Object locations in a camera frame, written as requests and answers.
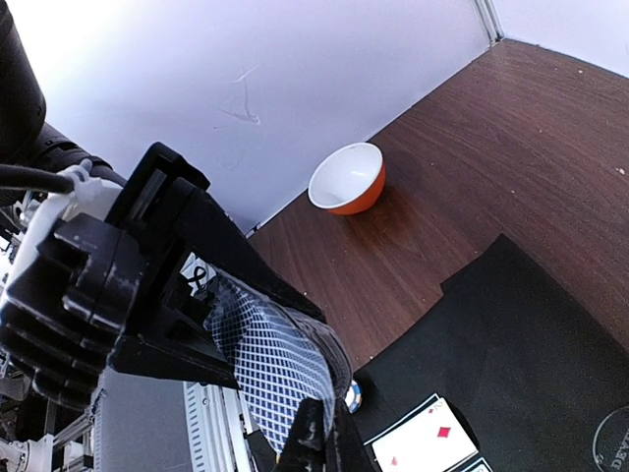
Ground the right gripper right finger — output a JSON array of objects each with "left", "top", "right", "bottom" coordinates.
[{"left": 326, "top": 412, "right": 374, "bottom": 472}]

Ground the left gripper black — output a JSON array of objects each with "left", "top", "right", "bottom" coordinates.
[{"left": 1, "top": 143, "right": 325, "bottom": 408}]

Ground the left aluminium frame post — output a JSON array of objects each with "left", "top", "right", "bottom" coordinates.
[{"left": 473, "top": 0, "right": 504, "bottom": 44}]

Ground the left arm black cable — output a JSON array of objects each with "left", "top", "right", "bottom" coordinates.
[{"left": 0, "top": 164, "right": 75, "bottom": 196}]

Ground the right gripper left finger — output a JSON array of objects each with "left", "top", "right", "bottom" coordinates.
[{"left": 277, "top": 398, "right": 325, "bottom": 472}]

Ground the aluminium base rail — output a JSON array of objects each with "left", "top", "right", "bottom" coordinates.
[{"left": 0, "top": 383, "right": 276, "bottom": 472}]

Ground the two of diamonds card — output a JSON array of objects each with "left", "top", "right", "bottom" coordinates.
[{"left": 372, "top": 397, "right": 479, "bottom": 471}]

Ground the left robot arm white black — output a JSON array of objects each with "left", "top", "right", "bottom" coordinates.
[{"left": 1, "top": 8, "right": 322, "bottom": 410}]

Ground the grey playing card deck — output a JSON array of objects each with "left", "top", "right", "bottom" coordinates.
[{"left": 183, "top": 256, "right": 353, "bottom": 453}]

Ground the blue white chip stack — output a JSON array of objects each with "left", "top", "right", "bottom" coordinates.
[{"left": 345, "top": 380, "right": 363, "bottom": 414}]

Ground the black poker cloth mat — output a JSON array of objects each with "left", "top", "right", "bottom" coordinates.
[{"left": 355, "top": 236, "right": 628, "bottom": 471}]

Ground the white red bowl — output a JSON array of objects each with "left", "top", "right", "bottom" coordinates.
[{"left": 307, "top": 143, "right": 386, "bottom": 216}]

